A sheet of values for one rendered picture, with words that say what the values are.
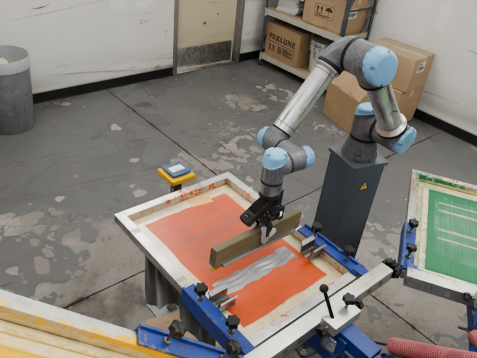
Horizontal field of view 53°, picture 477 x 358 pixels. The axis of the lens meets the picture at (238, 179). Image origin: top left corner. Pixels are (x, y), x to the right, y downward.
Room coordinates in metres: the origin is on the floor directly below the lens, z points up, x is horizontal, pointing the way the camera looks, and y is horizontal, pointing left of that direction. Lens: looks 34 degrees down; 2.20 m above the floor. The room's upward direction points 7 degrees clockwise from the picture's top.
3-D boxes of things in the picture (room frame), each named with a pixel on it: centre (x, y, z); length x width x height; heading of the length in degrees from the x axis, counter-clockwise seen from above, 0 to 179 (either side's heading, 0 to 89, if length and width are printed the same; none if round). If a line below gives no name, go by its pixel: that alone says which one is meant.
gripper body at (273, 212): (1.31, -0.11, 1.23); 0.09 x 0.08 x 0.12; 134
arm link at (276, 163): (1.31, -0.11, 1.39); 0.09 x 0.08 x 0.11; 129
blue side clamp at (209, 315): (1.01, 0.02, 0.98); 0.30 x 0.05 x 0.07; 44
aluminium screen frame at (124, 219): (1.37, -0.01, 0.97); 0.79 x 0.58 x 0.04; 44
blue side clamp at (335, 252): (1.39, -0.38, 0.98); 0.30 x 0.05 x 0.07; 44
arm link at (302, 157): (1.38, -0.18, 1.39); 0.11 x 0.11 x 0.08; 39
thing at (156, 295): (1.27, 0.18, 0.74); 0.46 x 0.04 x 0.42; 44
